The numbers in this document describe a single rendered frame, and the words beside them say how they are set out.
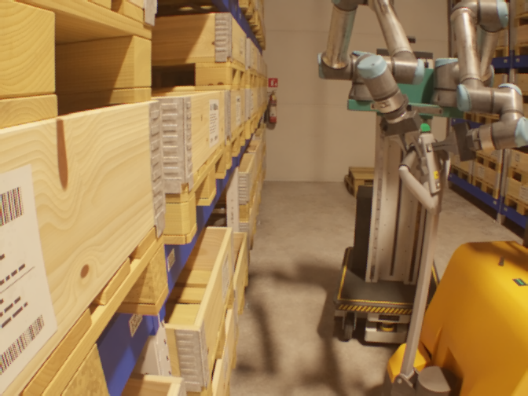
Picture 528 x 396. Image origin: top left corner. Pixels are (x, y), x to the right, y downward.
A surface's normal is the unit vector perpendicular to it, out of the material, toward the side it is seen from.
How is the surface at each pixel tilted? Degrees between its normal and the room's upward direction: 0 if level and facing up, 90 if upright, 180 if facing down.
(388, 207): 90
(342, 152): 90
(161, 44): 90
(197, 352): 90
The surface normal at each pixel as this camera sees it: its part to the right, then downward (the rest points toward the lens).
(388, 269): -0.25, 0.25
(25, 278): 1.00, 0.01
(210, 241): -0.04, 0.25
